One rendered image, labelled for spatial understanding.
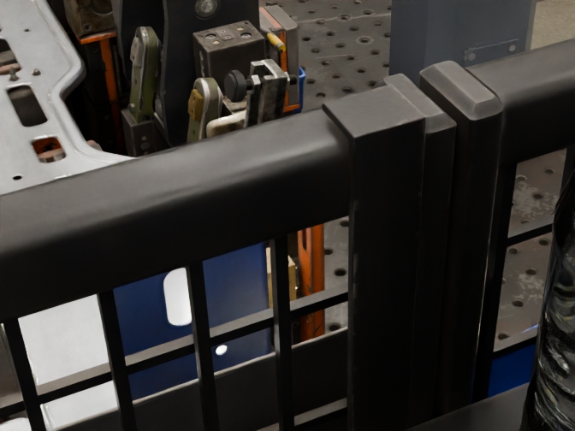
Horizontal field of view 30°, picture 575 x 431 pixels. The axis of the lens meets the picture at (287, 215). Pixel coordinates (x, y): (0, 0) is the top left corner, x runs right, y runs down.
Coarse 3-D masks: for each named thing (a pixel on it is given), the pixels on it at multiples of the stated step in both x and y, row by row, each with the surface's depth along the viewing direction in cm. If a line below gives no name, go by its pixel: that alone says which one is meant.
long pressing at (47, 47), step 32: (0, 0) 156; (32, 0) 156; (0, 32) 148; (32, 32) 148; (64, 32) 147; (32, 64) 141; (64, 64) 141; (0, 96) 135; (64, 96) 136; (0, 128) 129; (32, 128) 129; (64, 128) 128; (0, 160) 124; (32, 160) 124; (64, 160) 124; (96, 160) 123; (0, 192) 119; (32, 320) 103; (64, 320) 103; (96, 320) 102; (32, 352) 99; (64, 352) 99; (96, 352) 99; (64, 416) 93
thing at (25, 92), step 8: (16, 88) 139; (24, 88) 139; (16, 96) 138; (24, 96) 138; (32, 96) 138; (16, 104) 138; (24, 104) 139; (32, 104) 139; (24, 112) 139; (32, 112) 140; (40, 112) 140; (24, 120) 140; (32, 120) 140; (40, 120) 141; (40, 144) 144; (48, 144) 144; (56, 144) 145; (40, 152) 144
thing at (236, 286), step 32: (224, 256) 70; (256, 256) 71; (128, 288) 68; (160, 288) 69; (224, 288) 72; (256, 288) 73; (128, 320) 70; (160, 320) 71; (224, 320) 74; (128, 352) 71; (224, 352) 75; (256, 352) 77; (160, 384) 74
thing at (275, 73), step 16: (256, 64) 97; (272, 64) 97; (224, 80) 96; (240, 80) 95; (256, 80) 96; (272, 80) 95; (288, 80) 97; (240, 96) 95; (256, 96) 99; (272, 96) 96; (256, 112) 100; (272, 112) 97
